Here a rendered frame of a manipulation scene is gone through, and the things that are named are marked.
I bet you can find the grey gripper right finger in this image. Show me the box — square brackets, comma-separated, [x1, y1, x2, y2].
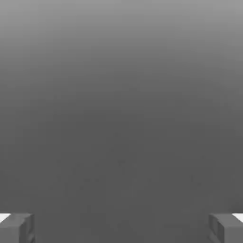
[208, 212, 243, 243]

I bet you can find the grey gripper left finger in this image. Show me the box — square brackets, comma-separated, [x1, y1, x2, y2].
[0, 212, 36, 243]

